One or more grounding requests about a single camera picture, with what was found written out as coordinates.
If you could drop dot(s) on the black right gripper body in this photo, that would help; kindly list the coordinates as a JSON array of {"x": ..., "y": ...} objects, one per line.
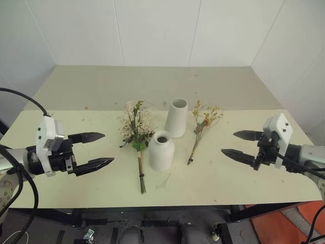
[{"x": 266, "y": 152}]

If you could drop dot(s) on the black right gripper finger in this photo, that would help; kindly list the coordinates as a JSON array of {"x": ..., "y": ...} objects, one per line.
[
  {"x": 240, "y": 157},
  {"x": 248, "y": 135}
]

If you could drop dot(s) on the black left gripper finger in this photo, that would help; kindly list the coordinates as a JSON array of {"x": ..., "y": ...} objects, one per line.
[
  {"x": 94, "y": 165},
  {"x": 87, "y": 137}
]

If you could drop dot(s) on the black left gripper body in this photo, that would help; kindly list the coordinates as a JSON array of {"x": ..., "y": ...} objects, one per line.
[{"x": 60, "y": 160}]

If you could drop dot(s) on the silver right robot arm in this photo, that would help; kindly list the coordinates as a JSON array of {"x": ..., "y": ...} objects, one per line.
[{"x": 310, "y": 154}]

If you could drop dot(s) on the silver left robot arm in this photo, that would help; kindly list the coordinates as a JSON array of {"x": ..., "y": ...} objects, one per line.
[{"x": 14, "y": 158}]

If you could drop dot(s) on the round white bottle vase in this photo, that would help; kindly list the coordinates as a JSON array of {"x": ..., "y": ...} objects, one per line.
[{"x": 161, "y": 155}]

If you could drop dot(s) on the tall white cylinder vase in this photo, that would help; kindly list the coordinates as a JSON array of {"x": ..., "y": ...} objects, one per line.
[{"x": 176, "y": 122}]

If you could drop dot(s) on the yellow dried flower sprig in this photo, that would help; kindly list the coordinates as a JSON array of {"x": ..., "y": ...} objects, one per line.
[{"x": 207, "y": 117}]

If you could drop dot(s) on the white dried flower bouquet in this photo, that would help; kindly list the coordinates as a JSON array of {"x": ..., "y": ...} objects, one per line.
[{"x": 137, "y": 127}]

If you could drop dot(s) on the small pale blue clip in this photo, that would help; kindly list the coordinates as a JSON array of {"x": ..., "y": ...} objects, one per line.
[{"x": 89, "y": 233}]

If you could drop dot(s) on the orange floor mat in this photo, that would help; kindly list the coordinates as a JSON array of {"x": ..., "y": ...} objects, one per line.
[{"x": 281, "y": 226}]

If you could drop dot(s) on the small white floor object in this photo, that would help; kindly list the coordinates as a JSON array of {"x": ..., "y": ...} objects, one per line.
[{"x": 215, "y": 237}]

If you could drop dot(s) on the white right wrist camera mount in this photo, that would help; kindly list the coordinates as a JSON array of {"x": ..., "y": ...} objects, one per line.
[{"x": 281, "y": 127}]

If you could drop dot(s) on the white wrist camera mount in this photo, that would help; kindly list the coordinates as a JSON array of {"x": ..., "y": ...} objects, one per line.
[
  {"x": 45, "y": 127},
  {"x": 281, "y": 127}
]

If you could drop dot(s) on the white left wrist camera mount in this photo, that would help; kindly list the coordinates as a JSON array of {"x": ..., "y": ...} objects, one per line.
[{"x": 45, "y": 127}]

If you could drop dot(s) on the black table frame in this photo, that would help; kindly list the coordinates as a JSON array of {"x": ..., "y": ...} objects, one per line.
[{"x": 256, "y": 212}]

